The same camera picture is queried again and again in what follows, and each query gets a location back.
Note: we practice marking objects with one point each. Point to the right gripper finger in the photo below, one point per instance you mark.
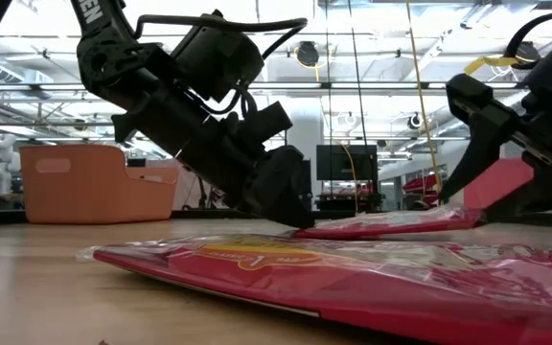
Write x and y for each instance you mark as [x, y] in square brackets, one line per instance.
[544, 196]
[477, 110]

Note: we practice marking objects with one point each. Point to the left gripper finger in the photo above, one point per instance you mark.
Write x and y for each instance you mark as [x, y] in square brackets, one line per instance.
[281, 191]

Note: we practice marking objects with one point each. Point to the red Orville popcorn bag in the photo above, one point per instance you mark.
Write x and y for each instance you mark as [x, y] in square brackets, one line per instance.
[352, 287]
[391, 225]

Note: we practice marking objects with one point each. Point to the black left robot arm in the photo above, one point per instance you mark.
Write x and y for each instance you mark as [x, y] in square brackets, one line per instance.
[108, 62]

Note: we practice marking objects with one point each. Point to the red board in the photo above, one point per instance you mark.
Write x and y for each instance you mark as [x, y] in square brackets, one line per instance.
[501, 187]

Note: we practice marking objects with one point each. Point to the yellow tape tag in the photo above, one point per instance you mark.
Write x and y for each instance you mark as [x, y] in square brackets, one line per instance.
[489, 61]

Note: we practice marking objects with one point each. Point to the white square pillar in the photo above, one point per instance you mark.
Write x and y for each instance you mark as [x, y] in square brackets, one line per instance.
[313, 129]

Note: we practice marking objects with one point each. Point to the black monitor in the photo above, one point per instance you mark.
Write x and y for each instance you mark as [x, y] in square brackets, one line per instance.
[347, 163]

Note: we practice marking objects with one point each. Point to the orange plastic basket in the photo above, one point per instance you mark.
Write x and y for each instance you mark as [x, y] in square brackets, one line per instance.
[89, 191]

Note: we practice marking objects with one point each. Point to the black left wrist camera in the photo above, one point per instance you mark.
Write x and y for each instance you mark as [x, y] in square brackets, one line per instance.
[266, 123]

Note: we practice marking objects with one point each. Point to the black aluminium table frame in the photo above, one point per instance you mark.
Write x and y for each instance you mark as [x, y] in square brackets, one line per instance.
[209, 214]

